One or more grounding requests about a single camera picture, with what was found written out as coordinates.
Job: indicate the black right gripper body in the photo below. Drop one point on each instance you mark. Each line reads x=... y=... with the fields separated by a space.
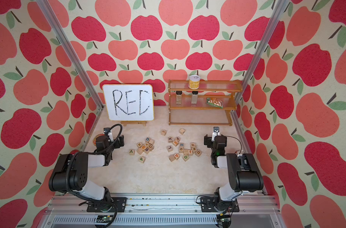
x=210 y=145

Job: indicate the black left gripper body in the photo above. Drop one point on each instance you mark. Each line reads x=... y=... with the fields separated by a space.
x=115 y=145

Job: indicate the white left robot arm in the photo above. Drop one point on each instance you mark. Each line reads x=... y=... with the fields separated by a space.
x=70 y=174

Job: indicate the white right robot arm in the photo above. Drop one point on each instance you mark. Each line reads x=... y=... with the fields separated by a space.
x=243 y=172

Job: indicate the wooden block brown letter D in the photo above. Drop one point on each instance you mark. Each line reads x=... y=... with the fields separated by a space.
x=198 y=153

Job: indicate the wooden block letter V green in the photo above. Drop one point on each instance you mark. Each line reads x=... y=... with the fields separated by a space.
x=131 y=152

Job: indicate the wooden block letter D green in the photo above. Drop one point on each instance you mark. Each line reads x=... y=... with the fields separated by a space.
x=185 y=157

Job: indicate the wooden block letter P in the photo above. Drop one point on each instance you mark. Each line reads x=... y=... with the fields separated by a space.
x=142 y=159

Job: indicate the wooden block letter A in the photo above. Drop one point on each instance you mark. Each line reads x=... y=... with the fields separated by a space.
x=176 y=156

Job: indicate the wooden block orange letter E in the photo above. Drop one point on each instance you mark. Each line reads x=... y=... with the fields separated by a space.
x=176 y=141

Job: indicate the wooden block letter C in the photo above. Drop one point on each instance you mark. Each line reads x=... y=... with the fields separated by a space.
x=150 y=146

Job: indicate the wooden block letter L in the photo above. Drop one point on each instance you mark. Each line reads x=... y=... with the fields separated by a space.
x=169 y=148

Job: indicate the wooden whiteboard easel stand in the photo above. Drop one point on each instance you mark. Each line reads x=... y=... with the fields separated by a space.
x=125 y=123

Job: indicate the plain wooden block near K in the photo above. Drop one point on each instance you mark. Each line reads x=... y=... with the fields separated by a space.
x=140 y=151

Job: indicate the plain wooden block far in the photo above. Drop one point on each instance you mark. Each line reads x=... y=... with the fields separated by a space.
x=182 y=131

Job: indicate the wooden two-tier shelf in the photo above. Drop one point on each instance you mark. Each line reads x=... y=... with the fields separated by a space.
x=201 y=113

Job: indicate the green snack packet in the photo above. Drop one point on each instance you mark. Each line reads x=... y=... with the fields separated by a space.
x=214 y=102

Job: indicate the plain wooden block near A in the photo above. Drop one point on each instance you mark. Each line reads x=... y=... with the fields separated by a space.
x=171 y=158

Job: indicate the whiteboard with REC writing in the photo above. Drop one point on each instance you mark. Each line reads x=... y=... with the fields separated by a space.
x=128 y=102

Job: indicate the right glass spice jar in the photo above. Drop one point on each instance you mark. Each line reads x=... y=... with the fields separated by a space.
x=194 y=97

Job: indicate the glass spice jar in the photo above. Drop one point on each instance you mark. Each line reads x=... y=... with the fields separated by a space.
x=194 y=97
x=178 y=97

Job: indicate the left glass spice jar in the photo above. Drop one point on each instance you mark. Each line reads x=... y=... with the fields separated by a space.
x=178 y=97

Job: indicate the yellow can on shelf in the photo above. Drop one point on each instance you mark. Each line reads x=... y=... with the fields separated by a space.
x=194 y=82

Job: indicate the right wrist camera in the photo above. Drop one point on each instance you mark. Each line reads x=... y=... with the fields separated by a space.
x=216 y=132

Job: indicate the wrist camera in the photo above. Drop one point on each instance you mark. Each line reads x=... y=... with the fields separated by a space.
x=216 y=132
x=108 y=132

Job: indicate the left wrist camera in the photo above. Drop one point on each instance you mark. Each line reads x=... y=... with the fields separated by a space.
x=108 y=132

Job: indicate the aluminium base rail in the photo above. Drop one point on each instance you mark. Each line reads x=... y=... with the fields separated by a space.
x=163 y=210

